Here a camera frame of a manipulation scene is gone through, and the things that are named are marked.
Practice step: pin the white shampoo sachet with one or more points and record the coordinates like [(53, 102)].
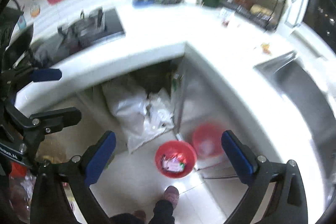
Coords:
[(227, 16)]

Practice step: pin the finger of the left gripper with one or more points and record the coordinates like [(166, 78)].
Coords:
[(22, 77), (56, 120)]

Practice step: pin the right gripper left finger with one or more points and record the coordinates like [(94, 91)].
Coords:
[(95, 158)]

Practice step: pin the black gas stove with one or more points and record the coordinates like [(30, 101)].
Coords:
[(83, 33)]

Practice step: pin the pink slipper foot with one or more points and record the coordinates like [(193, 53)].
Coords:
[(171, 194), (140, 214)]

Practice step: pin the ginger root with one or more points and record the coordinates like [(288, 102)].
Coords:
[(260, 11)]

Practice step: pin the blue saucer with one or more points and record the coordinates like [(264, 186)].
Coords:
[(142, 3)]

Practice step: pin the black wok pan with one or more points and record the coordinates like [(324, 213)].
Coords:
[(16, 36)]

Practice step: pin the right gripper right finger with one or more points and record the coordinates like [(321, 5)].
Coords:
[(245, 163)]

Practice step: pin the red trash bin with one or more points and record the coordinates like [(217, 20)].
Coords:
[(175, 146)]

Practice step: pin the stainless steel sink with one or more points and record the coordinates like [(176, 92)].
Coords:
[(287, 75)]

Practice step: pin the yellow red sauce packet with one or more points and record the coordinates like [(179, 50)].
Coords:
[(265, 49)]

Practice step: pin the dark green enamel mug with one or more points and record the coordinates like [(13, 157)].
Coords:
[(211, 3)]

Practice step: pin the pink slipper right foot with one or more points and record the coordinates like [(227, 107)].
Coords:
[(171, 194)]

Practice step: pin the white woven sack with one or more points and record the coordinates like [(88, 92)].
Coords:
[(128, 103)]

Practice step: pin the pink slipper left foot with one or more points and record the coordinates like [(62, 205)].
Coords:
[(140, 214)]

